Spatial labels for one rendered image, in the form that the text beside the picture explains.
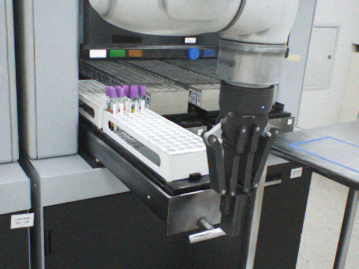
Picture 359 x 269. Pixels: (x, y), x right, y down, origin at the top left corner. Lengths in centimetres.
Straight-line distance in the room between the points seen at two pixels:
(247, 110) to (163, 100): 53
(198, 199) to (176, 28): 34
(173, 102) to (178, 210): 45
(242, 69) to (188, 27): 12
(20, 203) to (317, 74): 251
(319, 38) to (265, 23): 256
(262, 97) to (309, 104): 260
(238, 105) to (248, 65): 6
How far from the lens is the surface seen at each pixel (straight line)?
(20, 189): 96
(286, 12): 58
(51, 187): 97
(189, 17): 47
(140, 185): 79
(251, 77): 58
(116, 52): 101
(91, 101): 104
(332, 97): 335
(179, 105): 113
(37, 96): 100
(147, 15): 45
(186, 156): 74
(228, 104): 60
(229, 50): 58
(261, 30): 56
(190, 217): 75
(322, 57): 317
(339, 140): 108
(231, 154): 63
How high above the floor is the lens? 112
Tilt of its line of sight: 17 degrees down
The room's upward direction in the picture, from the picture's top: 4 degrees clockwise
